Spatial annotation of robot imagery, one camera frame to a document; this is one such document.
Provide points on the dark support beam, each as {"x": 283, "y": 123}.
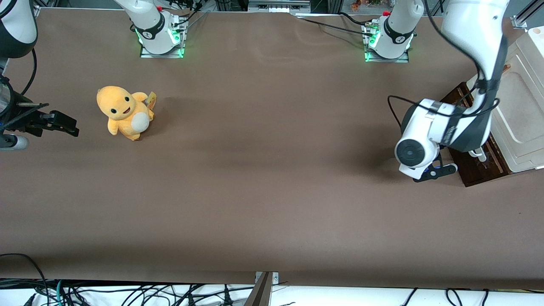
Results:
{"x": 260, "y": 293}

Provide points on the dark brown wooden drawer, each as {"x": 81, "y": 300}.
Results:
{"x": 478, "y": 176}

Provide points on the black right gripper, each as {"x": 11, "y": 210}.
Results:
{"x": 22, "y": 117}

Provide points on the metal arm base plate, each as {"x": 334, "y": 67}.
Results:
{"x": 163, "y": 54}
{"x": 389, "y": 60}

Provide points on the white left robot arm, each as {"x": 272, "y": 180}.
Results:
{"x": 471, "y": 25}

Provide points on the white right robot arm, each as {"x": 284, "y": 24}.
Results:
{"x": 15, "y": 25}

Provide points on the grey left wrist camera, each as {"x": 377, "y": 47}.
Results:
{"x": 478, "y": 154}

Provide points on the yellow plush toy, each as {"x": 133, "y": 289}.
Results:
{"x": 123, "y": 112}

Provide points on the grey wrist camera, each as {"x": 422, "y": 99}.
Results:
{"x": 478, "y": 154}
{"x": 12, "y": 142}

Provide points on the grey background equipment box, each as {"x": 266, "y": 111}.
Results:
{"x": 278, "y": 5}

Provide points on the aluminium frame profile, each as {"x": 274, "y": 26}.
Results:
{"x": 525, "y": 17}

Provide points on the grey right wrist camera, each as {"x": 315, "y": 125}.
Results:
{"x": 12, "y": 142}

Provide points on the metal table bracket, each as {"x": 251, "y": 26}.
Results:
{"x": 275, "y": 278}

